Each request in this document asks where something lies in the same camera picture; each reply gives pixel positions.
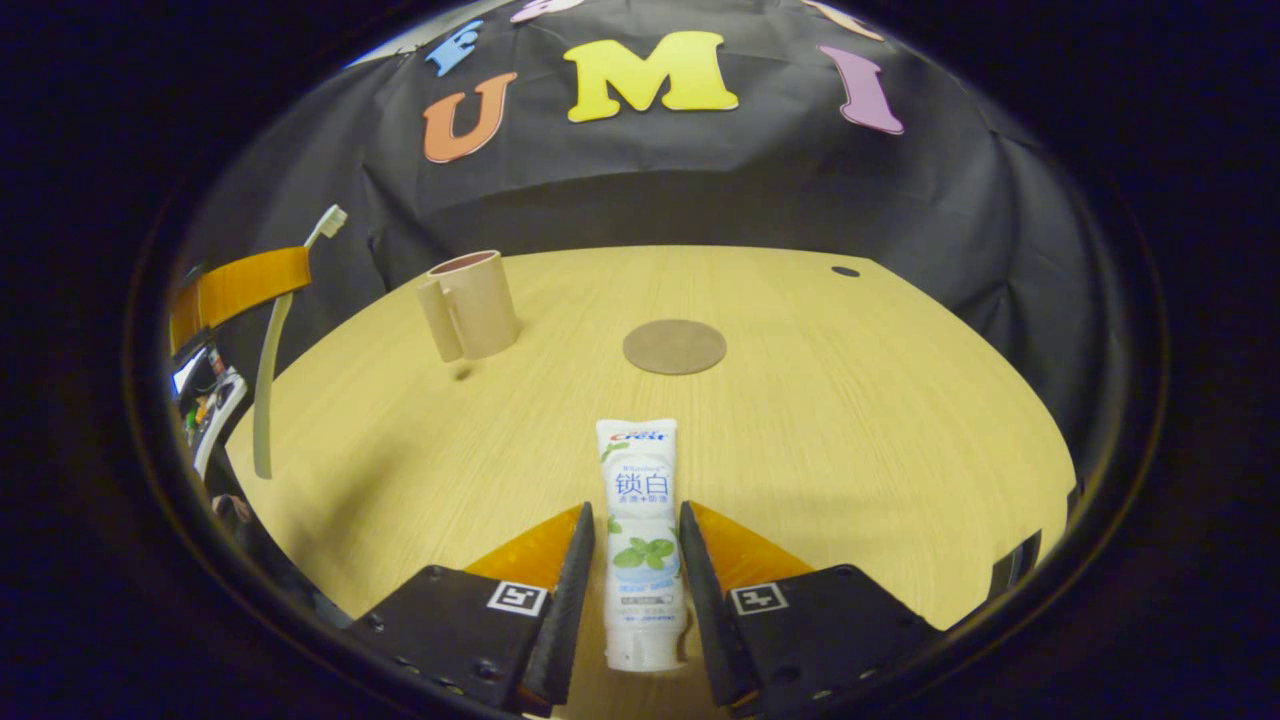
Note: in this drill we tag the beige cup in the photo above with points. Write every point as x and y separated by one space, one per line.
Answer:
485 310

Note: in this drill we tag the black backdrop cloth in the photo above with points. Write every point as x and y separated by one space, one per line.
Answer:
700 190

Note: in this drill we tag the light green toothbrush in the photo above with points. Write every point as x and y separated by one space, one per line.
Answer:
263 400

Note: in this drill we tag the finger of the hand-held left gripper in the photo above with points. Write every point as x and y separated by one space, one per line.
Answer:
250 285

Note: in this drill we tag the round brown coaster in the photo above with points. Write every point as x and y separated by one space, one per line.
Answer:
675 347

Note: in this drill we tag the white toothpaste tube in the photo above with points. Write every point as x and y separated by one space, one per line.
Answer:
640 500

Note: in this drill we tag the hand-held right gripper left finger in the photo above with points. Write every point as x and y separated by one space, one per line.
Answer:
570 600

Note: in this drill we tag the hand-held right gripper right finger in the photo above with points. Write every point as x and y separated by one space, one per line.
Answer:
705 610

